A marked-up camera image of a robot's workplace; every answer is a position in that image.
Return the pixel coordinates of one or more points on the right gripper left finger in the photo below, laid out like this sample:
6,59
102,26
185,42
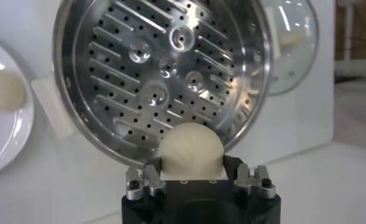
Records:
140,182

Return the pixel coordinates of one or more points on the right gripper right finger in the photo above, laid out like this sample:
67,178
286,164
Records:
256,182

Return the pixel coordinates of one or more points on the white steamed baozi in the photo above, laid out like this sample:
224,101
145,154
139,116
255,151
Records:
190,152
3,91

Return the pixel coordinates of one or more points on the round glass pot lid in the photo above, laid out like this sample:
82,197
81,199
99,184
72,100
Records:
295,45

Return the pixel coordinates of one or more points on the perforated steel steamer basket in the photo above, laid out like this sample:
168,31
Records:
125,91

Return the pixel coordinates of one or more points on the white round plate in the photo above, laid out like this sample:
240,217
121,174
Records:
6,137

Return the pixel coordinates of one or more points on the white side table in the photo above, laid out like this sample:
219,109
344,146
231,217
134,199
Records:
356,68

